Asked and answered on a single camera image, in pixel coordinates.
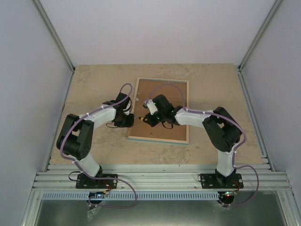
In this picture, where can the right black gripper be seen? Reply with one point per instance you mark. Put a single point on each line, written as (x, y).
(152, 123)

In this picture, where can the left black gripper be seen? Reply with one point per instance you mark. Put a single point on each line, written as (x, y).
(130, 124)

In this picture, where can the teal wooden photo frame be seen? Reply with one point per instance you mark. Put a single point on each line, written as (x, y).
(173, 90)

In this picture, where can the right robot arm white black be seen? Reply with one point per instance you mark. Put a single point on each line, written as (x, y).
(222, 130)

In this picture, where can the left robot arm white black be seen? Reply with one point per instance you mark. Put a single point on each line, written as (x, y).
(75, 138)

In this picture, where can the clear plastic bag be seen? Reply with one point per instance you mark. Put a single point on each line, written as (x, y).
(92, 212)

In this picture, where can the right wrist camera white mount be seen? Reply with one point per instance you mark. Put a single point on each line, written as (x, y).
(151, 106)

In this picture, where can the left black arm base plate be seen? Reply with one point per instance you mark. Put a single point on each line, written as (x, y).
(109, 182)

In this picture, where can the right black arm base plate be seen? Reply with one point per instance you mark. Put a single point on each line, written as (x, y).
(216, 181)

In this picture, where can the grey slotted cable duct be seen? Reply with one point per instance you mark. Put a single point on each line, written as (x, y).
(130, 196)

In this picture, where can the aluminium rail base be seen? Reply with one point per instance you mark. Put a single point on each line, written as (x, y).
(163, 177)

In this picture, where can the left aluminium corner post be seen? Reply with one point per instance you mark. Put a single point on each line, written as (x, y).
(45, 18)

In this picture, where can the aluminium corner post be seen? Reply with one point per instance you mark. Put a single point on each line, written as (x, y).
(45, 18)
(263, 28)

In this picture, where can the right aluminium corner post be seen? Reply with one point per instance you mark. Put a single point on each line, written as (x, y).
(263, 28)

